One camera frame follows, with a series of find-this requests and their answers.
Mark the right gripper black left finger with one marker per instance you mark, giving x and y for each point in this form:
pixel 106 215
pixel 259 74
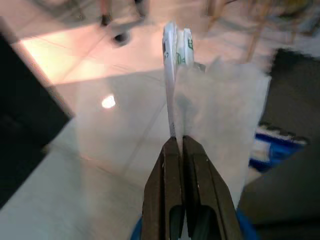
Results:
pixel 162 187

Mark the wooden chair leg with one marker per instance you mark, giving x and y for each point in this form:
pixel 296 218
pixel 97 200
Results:
pixel 215 12
pixel 255 37

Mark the blue white fabric item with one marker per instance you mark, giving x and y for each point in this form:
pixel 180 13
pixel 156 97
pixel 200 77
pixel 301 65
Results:
pixel 275 155

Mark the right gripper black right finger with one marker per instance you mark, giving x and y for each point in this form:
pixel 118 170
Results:
pixel 205 187

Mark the black cabinet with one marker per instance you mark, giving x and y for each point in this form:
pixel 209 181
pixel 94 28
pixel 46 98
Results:
pixel 25 112

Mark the dark grey floor mat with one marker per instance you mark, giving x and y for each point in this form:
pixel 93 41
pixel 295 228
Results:
pixel 295 100

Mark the black office chair caster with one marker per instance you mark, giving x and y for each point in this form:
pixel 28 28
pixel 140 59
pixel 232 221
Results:
pixel 120 37

